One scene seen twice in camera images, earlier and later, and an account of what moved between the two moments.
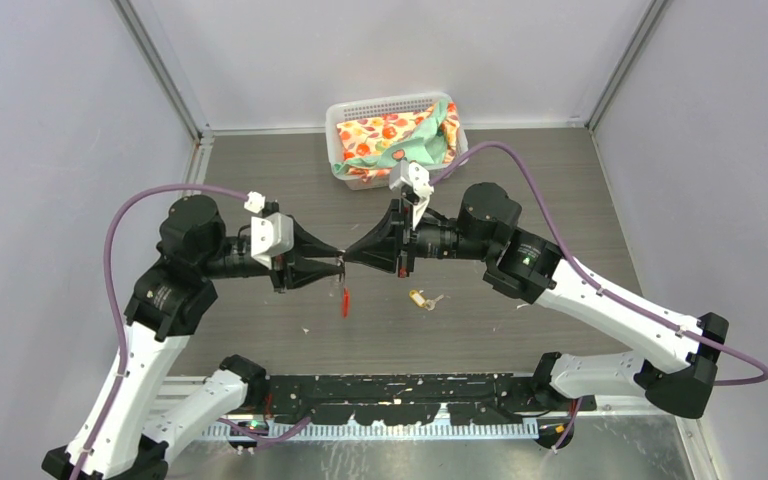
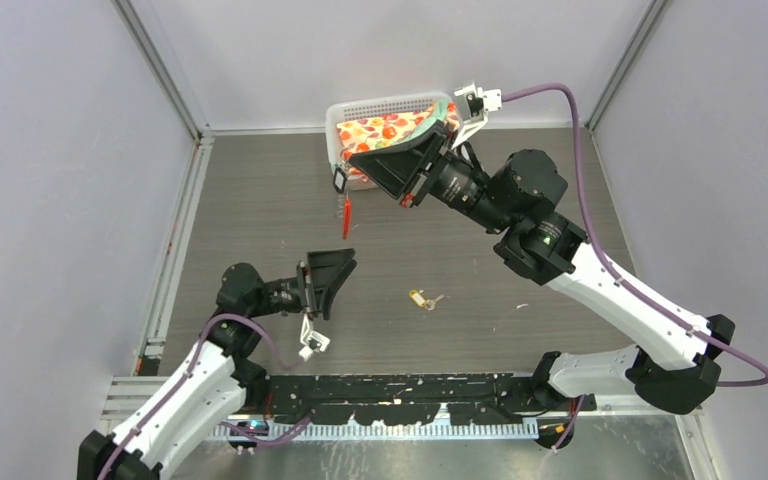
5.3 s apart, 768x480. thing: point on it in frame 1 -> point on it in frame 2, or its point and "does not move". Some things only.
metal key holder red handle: (346, 302) -> (347, 214)
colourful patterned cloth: (372, 146) does not move
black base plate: (405, 398) does not move
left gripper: (297, 269) -> (328, 270)
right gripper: (380, 249) -> (402, 168)
